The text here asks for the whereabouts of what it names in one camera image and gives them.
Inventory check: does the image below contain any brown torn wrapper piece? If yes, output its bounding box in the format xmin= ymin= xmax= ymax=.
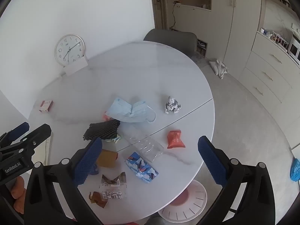
xmin=88 ymin=191 xmax=109 ymax=209

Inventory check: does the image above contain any white bin with swing lid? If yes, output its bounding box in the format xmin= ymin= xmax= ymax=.
xmin=157 ymin=179 xmax=208 ymax=222

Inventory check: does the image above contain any blue face mask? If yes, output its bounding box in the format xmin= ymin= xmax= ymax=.
xmin=105 ymin=97 xmax=157 ymax=124

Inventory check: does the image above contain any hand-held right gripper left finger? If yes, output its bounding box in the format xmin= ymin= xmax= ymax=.
xmin=25 ymin=137 xmax=105 ymax=225

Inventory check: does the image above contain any round wall clock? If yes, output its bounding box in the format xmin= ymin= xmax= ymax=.
xmin=54 ymin=34 xmax=86 ymax=67

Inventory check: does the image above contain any tall beige cabinet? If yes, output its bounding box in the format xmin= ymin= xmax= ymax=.
xmin=211 ymin=0 xmax=262 ymax=80

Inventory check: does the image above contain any white tote bag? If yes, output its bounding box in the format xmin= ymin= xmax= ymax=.
xmin=209 ymin=59 xmax=228 ymax=79

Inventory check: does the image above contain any white wire rack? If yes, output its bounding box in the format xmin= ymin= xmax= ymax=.
xmin=271 ymin=31 xmax=290 ymax=49

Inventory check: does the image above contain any brown cardboard piece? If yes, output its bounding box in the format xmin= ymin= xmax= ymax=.
xmin=96 ymin=149 xmax=119 ymax=168

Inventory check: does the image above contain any cream folded cloth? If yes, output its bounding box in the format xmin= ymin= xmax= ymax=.
xmin=43 ymin=138 xmax=53 ymax=166

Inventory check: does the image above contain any red snack packet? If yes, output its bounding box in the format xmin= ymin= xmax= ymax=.
xmin=167 ymin=130 xmax=186 ymax=149

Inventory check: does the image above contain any crumpled green white wrapper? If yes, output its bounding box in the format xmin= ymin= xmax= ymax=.
xmin=105 ymin=135 xmax=123 ymax=144

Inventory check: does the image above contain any torn clear labelled wrapper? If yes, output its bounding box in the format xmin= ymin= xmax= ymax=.
xmin=99 ymin=172 xmax=127 ymax=201

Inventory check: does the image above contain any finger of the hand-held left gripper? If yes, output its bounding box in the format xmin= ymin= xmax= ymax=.
xmin=14 ymin=124 xmax=52 ymax=155
xmin=0 ymin=122 xmax=30 ymax=149

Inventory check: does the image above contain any white card stand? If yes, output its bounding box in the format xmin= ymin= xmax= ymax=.
xmin=64 ymin=56 xmax=89 ymax=77

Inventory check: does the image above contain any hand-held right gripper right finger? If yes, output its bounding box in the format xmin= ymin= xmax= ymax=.
xmin=197 ymin=135 xmax=276 ymax=225

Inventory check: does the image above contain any beige drawer cabinet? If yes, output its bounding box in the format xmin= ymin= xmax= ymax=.
xmin=239 ymin=31 xmax=300 ymax=113

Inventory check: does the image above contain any blue patterned packet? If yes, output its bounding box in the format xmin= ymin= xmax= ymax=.
xmin=125 ymin=152 xmax=159 ymax=184

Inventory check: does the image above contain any small red white box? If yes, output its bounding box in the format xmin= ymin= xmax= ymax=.
xmin=39 ymin=100 xmax=54 ymax=112

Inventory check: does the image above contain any black cable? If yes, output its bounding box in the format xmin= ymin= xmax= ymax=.
xmin=172 ymin=2 xmax=181 ymax=31

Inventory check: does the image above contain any white microwave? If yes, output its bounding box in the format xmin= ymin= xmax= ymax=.
xmin=288 ymin=33 xmax=300 ymax=64

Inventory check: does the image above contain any person's left hand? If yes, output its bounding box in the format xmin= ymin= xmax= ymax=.
xmin=10 ymin=175 xmax=27 ymax=214

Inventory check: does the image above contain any crumpled printed paper ball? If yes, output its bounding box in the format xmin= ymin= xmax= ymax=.
xmin=164 ymin=96 xmax=183 ymax=115

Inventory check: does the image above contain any wooden door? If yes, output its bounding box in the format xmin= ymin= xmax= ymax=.
xmin=150 ymin=0 xmax=168 ymax=32

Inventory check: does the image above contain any blue plastic bag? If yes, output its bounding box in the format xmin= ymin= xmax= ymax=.
xmin=290 ymin=158 xmax=300 ymax=182

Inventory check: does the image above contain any grey chair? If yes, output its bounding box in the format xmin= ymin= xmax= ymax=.
xmin=143 ymin=29 xmax=198 ymax=58

